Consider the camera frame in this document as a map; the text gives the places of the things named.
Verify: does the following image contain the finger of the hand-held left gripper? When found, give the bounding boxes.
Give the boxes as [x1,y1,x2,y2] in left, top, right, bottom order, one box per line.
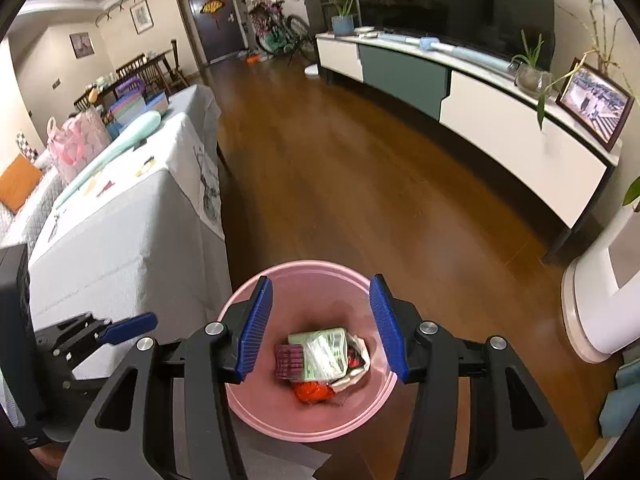
[35,311,158,361]

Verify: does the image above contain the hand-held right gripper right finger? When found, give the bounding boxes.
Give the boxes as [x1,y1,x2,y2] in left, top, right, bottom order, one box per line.
[369,274,586,480]

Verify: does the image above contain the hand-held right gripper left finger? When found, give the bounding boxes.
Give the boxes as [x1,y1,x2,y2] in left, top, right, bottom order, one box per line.
[57,275,273,480]

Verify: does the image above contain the red plaid packet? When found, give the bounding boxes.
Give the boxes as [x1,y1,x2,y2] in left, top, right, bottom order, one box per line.
[274,344,305,380]

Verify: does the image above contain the white bamboo print tissue wrapper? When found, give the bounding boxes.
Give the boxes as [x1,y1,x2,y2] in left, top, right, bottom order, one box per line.
[330,334,372,392]

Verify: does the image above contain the green snack wrapper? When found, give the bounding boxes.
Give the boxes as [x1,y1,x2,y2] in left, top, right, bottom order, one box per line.
[287,327,351,382]

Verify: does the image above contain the pink plastic bin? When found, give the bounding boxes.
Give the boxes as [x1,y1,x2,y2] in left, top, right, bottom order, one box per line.
[216,260,398,443]

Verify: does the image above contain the red brown paper packaging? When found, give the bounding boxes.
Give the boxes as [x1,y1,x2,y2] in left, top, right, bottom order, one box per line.
[292,381,335,404]

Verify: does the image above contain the grey quilted sofa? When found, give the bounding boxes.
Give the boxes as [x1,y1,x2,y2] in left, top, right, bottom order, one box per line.
[0,152,66,256]

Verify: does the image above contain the white printed tablecloth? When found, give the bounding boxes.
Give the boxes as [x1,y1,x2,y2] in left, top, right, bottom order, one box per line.
[30,85,223,261]

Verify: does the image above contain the orange cushion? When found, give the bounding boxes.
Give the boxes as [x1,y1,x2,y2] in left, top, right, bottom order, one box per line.
[0,154,45,213]

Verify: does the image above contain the teal long pillow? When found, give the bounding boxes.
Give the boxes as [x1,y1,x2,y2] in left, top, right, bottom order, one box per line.
[52,111,162,209]

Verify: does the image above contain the pink gift bag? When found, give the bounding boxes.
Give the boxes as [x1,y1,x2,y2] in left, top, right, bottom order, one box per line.
[47,107,112,184]

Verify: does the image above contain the checkered cushion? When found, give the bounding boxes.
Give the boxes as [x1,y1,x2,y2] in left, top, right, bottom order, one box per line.
[15,131,40,161]

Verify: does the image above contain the white floor appliance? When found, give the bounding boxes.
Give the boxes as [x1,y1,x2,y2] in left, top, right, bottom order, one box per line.
[561,200,640,365]

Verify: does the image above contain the stack of plastic basins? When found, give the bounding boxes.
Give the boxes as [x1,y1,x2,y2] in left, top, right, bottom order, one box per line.
[109,92,170,127]

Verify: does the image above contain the white green television cabinet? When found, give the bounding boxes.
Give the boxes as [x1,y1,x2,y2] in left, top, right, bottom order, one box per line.
[315,30,623,266]

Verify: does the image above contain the purple plastic stool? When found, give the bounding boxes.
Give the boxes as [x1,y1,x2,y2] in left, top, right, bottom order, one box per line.
[115,77,146,101]

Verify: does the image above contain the teal box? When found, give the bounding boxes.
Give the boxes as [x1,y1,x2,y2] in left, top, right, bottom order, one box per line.
[597,360,640,441]

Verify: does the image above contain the wooden dining chair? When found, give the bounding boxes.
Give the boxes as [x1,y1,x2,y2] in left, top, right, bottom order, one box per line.
[170,39,190,88]

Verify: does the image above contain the wooden dining table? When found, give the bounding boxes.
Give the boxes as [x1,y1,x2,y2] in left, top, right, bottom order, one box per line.
[90,50,173,96]

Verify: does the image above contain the dark framed picture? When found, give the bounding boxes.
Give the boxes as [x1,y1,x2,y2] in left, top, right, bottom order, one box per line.
[69,32,96,59]

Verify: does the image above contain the light blue long duster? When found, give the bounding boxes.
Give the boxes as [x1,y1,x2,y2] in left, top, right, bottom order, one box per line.
[357,30,518,73]

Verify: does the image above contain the plant in glass vase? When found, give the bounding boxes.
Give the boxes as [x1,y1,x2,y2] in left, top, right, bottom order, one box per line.
[510,30,571,131]

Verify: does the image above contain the dark entrance door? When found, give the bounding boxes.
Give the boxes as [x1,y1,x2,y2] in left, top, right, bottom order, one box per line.
[186,0,246,63]

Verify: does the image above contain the bicycle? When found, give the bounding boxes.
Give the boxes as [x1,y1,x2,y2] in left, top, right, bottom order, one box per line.
[247,0,316,56]

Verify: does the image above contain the wooden framed photo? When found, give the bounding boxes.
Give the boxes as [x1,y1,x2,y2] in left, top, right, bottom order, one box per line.
[556,58,635,152]

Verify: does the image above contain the light framed picture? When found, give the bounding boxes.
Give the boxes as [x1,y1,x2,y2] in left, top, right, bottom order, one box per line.
[130,0,152,35]

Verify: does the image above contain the ceiling track lights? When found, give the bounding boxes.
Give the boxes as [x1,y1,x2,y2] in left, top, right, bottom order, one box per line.
[95,0,132,26]

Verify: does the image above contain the dark tall cabinet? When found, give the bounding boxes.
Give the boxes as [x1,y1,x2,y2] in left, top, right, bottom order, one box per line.
[301,0,333,36]

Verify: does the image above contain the black television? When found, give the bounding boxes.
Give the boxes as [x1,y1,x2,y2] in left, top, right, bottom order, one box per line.
[350,0,557,73]

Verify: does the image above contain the tall bamboo plant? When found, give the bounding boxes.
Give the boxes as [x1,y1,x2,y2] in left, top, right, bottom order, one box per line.
[560,0,636,101]

